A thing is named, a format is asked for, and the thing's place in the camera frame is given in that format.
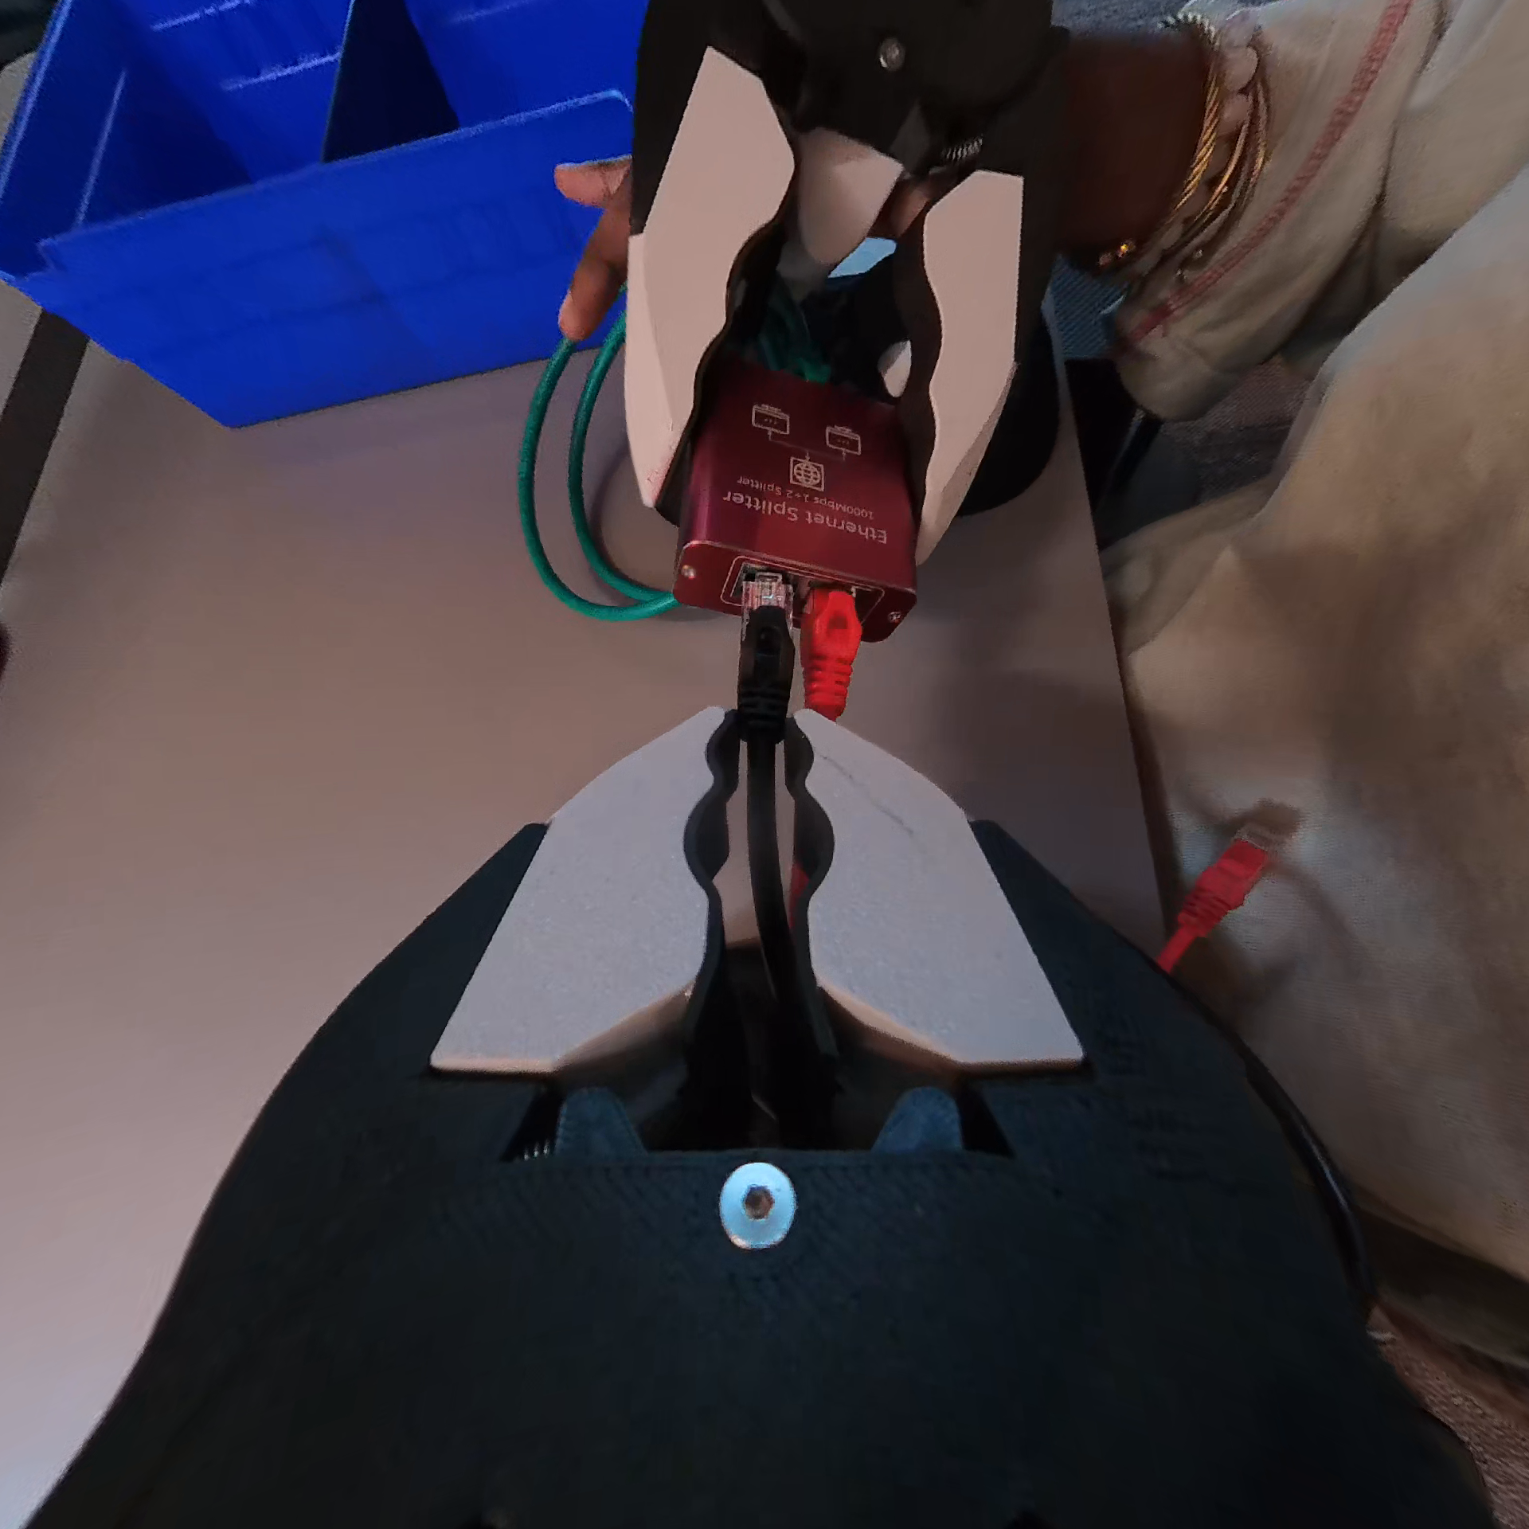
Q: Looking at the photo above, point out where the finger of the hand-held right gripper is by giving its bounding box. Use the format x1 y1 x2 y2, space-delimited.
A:
623 48 798 513
916 170 1028 565

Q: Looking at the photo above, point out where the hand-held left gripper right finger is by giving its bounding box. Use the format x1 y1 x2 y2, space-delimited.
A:
785 710 1085 1070

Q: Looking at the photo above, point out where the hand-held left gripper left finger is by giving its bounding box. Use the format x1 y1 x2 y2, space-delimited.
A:
430 707 731 1072

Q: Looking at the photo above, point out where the red ethernet splitter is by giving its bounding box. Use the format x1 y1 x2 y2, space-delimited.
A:
671 358 926 647

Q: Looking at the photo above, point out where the green ethernet cable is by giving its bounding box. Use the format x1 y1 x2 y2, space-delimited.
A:
516 280 836 622

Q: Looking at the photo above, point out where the red ethernet cable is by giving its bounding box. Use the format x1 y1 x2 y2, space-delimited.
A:
785 585 1273 972

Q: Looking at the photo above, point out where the black cable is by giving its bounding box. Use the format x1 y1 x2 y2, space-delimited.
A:
730 573 1375 1315

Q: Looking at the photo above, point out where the blue plastic bin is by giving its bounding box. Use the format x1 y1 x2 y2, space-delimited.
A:
0 0 641 428

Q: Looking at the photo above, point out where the person's right forearm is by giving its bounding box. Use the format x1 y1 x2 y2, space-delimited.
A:
1103 0 1529 422

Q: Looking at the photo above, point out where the person's right hand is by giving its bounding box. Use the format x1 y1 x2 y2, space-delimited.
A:
555 30 1202 343

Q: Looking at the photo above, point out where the person's beige sweatshirt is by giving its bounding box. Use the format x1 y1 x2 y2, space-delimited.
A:
1098 178 1529 1369

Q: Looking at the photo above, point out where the gold bracelet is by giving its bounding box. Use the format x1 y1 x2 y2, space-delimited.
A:
1175 48 1275 288
1092 11 1233 271

